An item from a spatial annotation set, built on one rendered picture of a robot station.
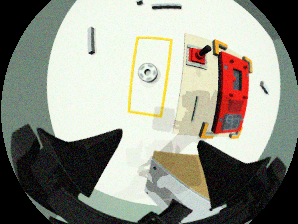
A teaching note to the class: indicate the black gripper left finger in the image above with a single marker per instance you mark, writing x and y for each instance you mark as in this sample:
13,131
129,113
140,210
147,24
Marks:
83,160

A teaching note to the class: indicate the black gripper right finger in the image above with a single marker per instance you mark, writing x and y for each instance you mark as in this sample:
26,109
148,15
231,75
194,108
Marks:
225,175

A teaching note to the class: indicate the black and grey wheel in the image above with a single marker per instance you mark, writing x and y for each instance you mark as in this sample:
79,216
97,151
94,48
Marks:
145,68

